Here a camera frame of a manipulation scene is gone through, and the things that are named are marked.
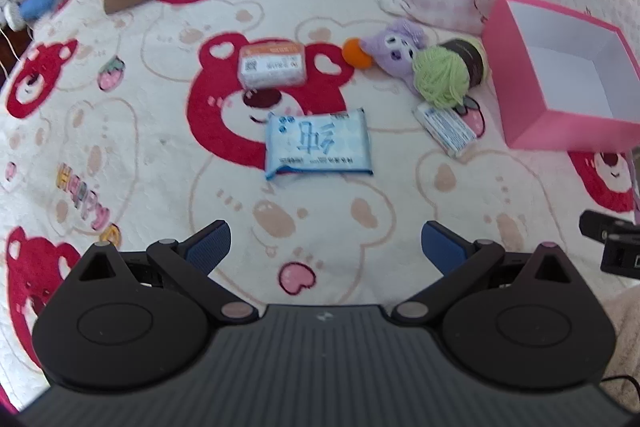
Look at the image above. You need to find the orange ball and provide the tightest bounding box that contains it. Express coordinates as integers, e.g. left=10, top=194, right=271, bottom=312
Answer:
left=342, top=38, right=376, bottom=70

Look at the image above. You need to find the white tissue packet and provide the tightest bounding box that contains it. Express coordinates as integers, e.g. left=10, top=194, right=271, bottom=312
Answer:
left=412, top=102, right=478, bottom=158

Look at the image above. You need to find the blue wet wipes packet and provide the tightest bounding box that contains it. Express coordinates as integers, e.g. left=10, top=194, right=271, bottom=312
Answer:
left=264, top=108, right=375, bottom=180

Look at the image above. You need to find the green yarn ball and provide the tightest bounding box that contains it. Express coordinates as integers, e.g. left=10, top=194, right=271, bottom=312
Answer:
left=411, top=38, right=493, bottom=108

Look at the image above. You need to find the pink cardboard box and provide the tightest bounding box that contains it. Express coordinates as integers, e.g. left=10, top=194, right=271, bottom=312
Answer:
left=481, top=0, right=640, bottom=152

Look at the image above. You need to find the clear packet with orange label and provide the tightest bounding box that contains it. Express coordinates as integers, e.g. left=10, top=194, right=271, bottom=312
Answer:
left=237, top=41, right=308, bottom=88

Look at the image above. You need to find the purple plush toy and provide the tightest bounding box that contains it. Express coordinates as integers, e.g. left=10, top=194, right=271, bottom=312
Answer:
left=359, top=19, right=431, bottom=92

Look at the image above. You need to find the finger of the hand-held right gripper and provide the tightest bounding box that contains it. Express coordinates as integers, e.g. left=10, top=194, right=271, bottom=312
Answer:
left=600, top=234, right=640, bottom=279
left=579, top=209, right=640, bottom=242

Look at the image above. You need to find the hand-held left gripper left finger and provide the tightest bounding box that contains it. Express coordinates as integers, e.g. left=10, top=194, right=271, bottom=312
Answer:
left=62, top=220, right=258, bottom=327

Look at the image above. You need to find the bear printed blanket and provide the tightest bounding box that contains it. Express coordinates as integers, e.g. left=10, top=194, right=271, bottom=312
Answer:
left=0, top=0, right=640, bottom=408

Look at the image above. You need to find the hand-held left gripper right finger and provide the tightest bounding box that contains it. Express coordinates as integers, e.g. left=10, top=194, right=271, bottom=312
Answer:
left=392, top=221, right=583, bottom=327

